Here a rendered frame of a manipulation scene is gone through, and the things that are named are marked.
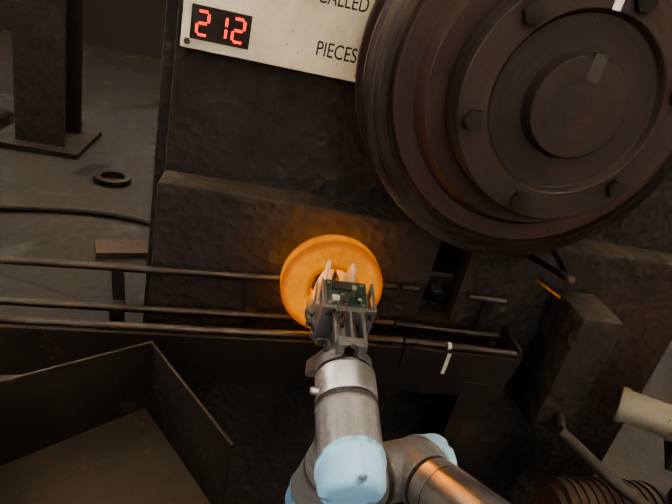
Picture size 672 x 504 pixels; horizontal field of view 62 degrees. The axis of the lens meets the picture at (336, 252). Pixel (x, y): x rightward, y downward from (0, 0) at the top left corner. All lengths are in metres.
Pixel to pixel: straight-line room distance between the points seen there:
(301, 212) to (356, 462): 0.41
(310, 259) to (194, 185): 0.21
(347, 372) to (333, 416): 0.06
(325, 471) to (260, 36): 0.57
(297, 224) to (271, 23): 0.29
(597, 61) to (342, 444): 0.49
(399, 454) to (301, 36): 0.58
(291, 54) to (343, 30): 0.08
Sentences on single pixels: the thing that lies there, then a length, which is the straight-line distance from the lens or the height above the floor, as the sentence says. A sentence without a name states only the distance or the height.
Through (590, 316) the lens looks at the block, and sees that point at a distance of 0.98.
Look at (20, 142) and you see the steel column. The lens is 3.60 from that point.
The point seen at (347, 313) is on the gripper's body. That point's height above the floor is 0.82.
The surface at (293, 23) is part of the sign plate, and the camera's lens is 0.83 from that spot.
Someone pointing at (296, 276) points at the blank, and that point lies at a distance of 0.83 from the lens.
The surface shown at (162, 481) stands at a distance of 0.76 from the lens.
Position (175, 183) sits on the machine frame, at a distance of 0.86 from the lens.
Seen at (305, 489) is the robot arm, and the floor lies 0.66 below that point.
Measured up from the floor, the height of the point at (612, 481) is 0.56.
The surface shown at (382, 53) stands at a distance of 0.71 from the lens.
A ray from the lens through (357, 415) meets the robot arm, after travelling 0.63.
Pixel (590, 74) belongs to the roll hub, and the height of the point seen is 1.15.
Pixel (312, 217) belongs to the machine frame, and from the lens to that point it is 0.86.
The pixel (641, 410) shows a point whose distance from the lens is 1.05.
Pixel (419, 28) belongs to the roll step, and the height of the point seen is 1.16.
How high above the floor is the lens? 1.18
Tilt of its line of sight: 25 degrees down
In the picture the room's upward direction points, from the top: 14 degrees clockwise
